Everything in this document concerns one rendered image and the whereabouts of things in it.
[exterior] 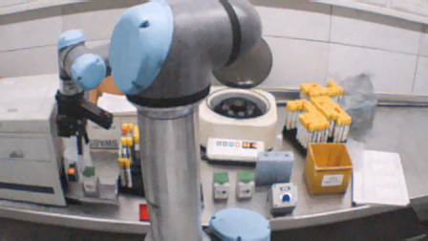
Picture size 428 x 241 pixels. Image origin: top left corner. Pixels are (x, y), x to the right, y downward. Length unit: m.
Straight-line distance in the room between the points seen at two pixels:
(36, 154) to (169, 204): 0.58
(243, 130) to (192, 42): 0.88
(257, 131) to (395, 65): 0.83
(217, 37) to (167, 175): 0.20
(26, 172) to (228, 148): 0.66
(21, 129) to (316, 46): 1.16
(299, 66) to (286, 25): 0.18
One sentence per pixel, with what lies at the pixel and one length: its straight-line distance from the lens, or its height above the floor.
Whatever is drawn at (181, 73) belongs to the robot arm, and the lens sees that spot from 0.58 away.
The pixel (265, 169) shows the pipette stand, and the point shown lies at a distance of 1.32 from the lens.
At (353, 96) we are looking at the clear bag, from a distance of 1.72.
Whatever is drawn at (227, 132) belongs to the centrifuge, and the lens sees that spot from 1.44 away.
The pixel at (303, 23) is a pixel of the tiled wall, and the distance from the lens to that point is 1.72.
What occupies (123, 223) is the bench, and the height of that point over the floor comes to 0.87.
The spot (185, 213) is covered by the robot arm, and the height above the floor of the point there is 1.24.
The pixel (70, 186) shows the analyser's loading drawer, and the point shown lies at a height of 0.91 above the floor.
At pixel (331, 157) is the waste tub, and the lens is 1.44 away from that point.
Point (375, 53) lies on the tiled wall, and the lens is 1.89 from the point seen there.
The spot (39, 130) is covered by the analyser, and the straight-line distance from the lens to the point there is 1.14.
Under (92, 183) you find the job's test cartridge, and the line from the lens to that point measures 1.22.
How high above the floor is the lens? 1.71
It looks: 30 degrees down
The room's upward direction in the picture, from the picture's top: 3 degrees clockwise
